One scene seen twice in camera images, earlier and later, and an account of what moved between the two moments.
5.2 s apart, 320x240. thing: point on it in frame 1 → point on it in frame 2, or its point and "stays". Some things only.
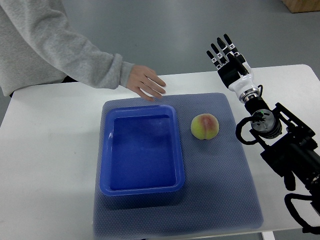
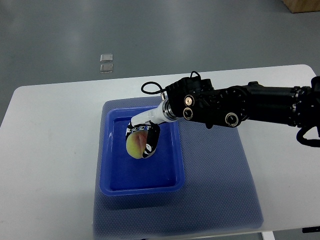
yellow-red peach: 204,126 → 135,143
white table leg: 268,235 stays
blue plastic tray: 140,151 stays
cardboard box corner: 301,6 stays
